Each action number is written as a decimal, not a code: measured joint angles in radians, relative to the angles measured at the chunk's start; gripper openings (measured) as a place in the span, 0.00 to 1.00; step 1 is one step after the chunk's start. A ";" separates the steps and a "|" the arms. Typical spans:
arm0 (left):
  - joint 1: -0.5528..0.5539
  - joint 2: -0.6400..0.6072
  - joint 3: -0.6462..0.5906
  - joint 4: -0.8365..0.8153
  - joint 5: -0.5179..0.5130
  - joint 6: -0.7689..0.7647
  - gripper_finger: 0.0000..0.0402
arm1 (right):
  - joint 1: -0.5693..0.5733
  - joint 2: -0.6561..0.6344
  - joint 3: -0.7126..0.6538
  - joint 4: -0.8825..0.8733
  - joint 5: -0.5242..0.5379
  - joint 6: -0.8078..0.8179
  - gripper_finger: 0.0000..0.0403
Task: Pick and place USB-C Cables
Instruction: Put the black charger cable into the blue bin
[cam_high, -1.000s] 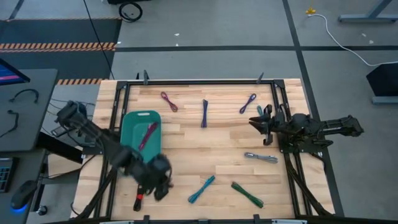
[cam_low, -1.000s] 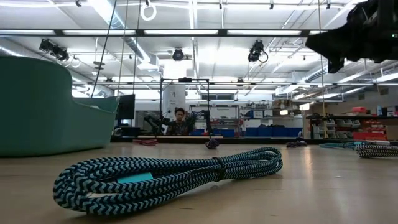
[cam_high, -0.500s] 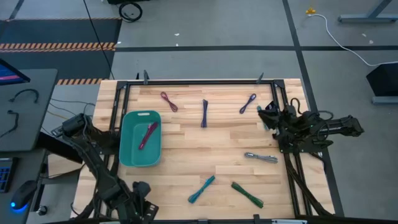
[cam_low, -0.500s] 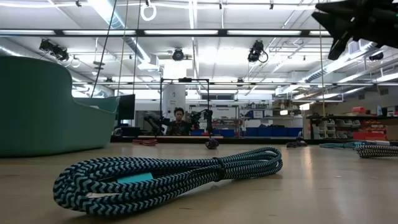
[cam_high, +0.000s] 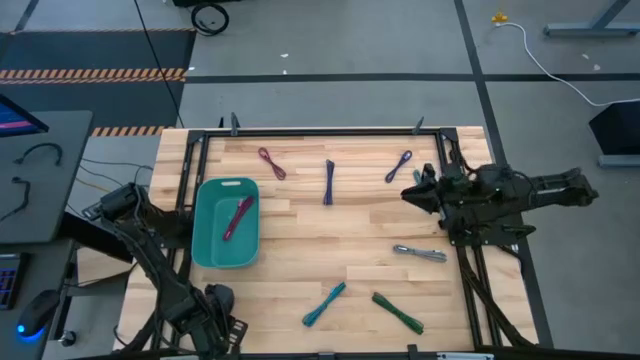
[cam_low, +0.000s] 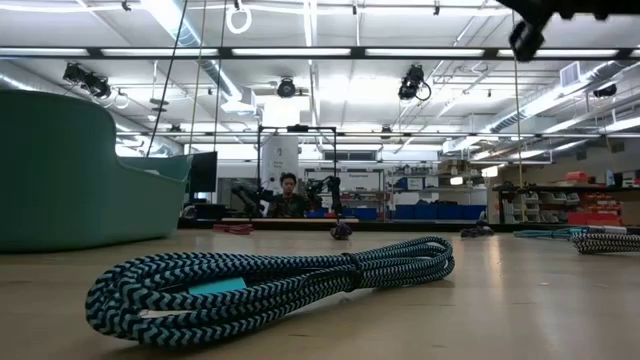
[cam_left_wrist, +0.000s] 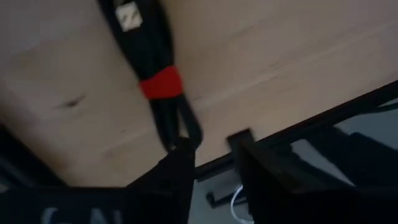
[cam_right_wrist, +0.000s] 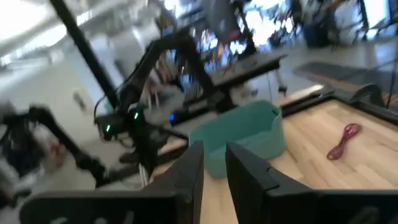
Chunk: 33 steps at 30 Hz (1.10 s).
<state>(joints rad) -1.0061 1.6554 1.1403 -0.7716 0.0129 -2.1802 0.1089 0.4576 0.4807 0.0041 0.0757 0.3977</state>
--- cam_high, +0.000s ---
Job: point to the grey metal foot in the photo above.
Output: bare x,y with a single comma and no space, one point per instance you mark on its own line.
620,161

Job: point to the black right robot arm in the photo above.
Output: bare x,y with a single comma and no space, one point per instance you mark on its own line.
525,192

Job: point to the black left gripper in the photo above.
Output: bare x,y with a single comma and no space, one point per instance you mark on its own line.
220,300

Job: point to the black aluminium table frame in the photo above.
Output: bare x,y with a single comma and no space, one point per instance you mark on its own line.
325,132

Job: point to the computer monitor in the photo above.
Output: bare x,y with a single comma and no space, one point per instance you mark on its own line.
17,120

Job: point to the white label strip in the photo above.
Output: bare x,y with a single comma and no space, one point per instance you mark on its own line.
465,356

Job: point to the black box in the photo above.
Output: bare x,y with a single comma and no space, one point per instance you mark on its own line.
617,127

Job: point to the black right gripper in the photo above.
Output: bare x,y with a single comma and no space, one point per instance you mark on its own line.
434,192

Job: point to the black floor mat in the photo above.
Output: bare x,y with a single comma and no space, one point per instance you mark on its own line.
95,52

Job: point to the grey desk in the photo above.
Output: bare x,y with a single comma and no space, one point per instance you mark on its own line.
50,175

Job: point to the yellow plug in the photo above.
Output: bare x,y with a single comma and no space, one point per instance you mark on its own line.
499,18

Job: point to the teal plastic bin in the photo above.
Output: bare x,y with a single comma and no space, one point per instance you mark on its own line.
225,225

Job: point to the black computer mouse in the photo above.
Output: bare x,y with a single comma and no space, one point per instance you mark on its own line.
37,312

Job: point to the grey metal table leg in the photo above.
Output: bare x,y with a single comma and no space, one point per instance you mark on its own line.
592,29

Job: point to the black caster wheel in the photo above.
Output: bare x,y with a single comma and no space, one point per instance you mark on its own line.
67,338

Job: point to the black keyboard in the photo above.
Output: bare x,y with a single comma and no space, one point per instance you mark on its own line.
9,280

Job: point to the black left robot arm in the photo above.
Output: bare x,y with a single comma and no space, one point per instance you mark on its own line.
150,260

